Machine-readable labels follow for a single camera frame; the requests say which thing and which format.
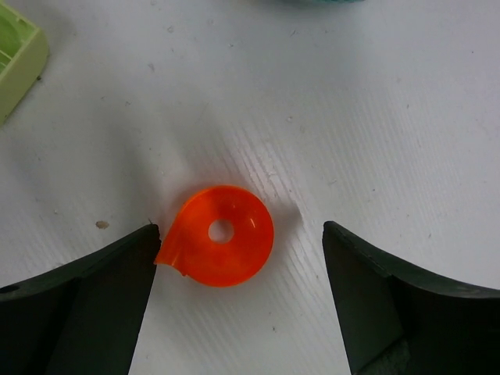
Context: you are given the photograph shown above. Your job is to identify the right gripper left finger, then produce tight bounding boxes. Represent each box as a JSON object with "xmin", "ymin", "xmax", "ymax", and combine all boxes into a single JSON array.
[{"xmin": 1, "ymin": 224, "xmax": 161, "ymax": 374}]

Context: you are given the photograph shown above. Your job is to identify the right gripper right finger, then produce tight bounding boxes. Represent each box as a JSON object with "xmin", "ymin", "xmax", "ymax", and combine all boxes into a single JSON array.
[{"xmin": 322, "ymin": 221, "xmax": 499, "ymax": 374}]

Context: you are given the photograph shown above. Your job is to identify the orange round lego piece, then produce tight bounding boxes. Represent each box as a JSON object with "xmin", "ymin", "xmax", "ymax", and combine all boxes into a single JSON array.
[{"xmin": 155, "ymin": 185, "xmax": 274, "ymax": 288}]

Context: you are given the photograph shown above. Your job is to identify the green lego brick left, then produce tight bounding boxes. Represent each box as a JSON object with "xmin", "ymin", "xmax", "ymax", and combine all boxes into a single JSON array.
[{"xmin": 1, "ymin": 2, "xmax": 49, "ymax": 122}]

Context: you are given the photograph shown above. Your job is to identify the teal round divided container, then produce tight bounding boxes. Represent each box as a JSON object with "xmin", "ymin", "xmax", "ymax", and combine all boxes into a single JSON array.
[{"xmin": 279, "ymin": 0, "xmax": 364, "ymax": 6}]

